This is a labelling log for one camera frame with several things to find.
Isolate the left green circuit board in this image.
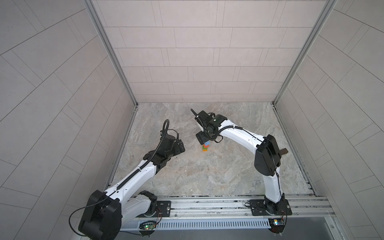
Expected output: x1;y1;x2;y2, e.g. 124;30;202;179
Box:
139;221;157;236

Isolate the aluminium mounting rail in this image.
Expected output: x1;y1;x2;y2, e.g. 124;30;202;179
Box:
123;195;335;228

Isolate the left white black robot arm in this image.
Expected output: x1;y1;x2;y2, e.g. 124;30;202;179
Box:
74;120;185;240

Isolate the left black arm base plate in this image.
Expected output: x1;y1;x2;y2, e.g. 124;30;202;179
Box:
138;201;171;218

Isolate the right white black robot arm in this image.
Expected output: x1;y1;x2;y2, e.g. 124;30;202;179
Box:
191;109;292;216

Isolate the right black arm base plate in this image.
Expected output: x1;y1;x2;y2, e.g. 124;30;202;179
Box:
244;199;293;216

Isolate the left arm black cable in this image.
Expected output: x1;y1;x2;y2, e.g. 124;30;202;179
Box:
68;202;103;238

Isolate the dark brown wood block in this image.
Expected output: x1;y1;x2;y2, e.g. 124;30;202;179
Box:
279;148;289;156

